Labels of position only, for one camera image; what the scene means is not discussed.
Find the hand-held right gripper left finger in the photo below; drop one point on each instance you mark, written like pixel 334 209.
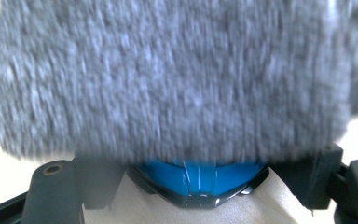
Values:
pixel 96 183

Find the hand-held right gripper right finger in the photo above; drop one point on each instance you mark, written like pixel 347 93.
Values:
pixel 317 180

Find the blue toy car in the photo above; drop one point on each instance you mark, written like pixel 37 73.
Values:
pixel 195 185

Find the gray cloth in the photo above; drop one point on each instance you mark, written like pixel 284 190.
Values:
pixel 167 81

